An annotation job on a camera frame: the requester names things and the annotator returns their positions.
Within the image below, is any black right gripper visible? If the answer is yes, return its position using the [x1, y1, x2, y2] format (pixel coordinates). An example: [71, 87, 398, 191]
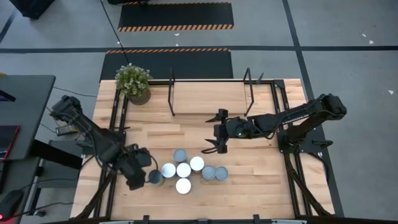
[201, 108, 254, 155]

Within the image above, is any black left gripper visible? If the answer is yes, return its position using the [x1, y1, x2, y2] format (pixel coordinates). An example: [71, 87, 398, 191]
[119, 144, 153, 191]

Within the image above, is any silver-lidded food can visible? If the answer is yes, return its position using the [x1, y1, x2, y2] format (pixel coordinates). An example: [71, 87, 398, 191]
[148, 169, 165, 187]

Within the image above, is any orange pineapple label can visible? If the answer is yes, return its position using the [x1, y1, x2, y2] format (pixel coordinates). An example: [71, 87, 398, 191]
[160, 162, 177, 180]

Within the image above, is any orange corn label can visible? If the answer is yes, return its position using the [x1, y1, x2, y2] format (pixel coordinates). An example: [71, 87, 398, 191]
[189, 156, 205, 173]

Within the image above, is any rainbow striped green can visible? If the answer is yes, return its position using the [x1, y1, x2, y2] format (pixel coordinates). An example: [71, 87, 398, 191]
[201, 165, 217, 181]

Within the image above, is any short teal can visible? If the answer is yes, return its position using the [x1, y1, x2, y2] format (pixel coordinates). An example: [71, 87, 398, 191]
[215, 166, 229, 182]

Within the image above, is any gray-lidded colourful label can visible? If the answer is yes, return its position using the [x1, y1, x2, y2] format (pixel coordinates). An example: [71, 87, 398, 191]
[173, 148, 188, 164]

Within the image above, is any blue peaches label can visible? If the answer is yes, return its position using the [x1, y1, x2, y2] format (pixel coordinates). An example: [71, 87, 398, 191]
[175, 177, 192, 196]

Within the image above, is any blue cherries label can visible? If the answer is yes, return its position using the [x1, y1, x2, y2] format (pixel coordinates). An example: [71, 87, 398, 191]
[176, 162, 192, 179]

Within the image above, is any black hazard-striped floor mat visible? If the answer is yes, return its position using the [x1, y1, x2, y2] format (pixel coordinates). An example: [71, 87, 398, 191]
[117, 1, 234, 32]
[99, 48, 234, 82]

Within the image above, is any green plant in striped pot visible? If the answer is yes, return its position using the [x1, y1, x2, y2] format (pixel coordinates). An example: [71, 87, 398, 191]
[114, 63, 153, 106]

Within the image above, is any dark gray desk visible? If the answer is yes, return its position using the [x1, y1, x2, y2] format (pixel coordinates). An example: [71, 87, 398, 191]
[0, 74, 56, 161]

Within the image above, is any red-edged black tablet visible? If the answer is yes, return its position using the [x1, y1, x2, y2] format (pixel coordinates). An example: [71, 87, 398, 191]
[0, 124, 21, 160]

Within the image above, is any black box on floor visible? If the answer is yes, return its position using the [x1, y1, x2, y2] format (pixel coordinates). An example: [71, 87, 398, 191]
[9, 0, 55, 19]

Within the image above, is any wooden shelf black metal frame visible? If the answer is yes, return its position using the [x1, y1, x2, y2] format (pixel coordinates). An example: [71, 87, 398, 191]
[167, 67, 265, 118]

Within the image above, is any black yellow-wired controller box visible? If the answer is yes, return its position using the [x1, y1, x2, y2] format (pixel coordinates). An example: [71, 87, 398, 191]
[55, 124, 79, 137]

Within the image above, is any black aluminium rig frame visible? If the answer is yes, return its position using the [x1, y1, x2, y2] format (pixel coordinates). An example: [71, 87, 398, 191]
[40, 79, 398, 224]

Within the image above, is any black floor cable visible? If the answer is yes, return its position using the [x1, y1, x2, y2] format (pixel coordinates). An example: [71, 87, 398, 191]
[99, 0, 131, 65]

